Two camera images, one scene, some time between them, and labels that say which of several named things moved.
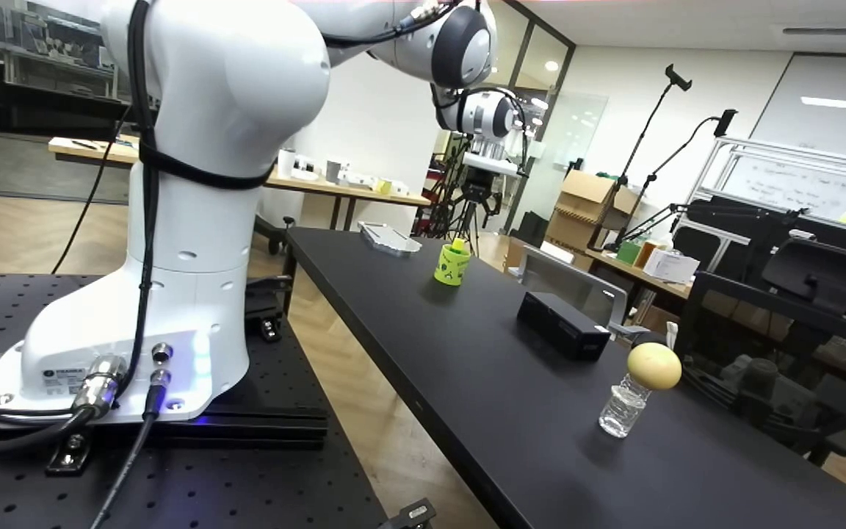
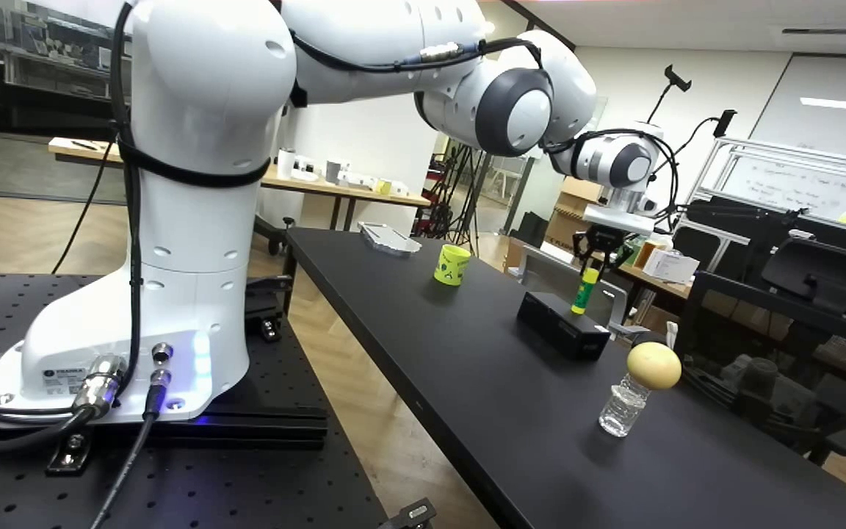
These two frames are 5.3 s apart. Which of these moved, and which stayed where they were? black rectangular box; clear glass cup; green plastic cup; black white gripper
Moved: black white gripper
Stayed: green plastic cup; clear glass cup; black rectangular box
